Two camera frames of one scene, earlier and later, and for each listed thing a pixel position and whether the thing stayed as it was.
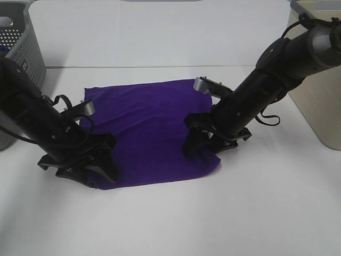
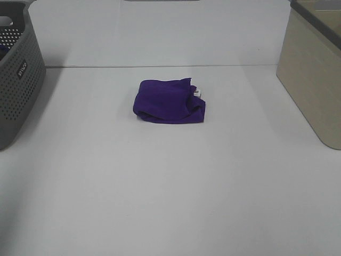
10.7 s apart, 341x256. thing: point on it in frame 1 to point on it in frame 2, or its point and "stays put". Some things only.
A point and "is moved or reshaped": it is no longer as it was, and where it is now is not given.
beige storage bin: (319, 96) stays put
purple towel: (147, 120) is moved or reshaped
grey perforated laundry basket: (18, 41) stays put
